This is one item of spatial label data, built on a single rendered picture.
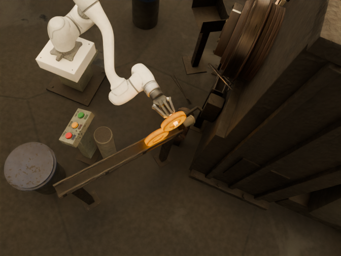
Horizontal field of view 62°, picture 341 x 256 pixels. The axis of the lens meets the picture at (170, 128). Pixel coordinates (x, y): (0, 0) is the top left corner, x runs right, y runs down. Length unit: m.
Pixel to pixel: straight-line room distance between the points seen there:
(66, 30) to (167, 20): 1.29
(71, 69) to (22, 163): 0.73
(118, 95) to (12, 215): 1.29
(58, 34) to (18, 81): 0.87
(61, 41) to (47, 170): 0.87
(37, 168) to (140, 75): 0.90
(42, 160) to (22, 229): 0.63
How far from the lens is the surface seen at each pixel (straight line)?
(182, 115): 1.55
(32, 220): 2.43
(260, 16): 1.44
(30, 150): 2.07
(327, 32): 0.87
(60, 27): 2.11
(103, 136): 1.90
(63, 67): 2.24
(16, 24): 3.22
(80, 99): 2.60
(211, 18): 2.38
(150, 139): 1.61
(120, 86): 1.66
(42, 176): 2.00
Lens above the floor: 2.30
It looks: 68 degrees down
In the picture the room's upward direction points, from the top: 17 degrees clockwise
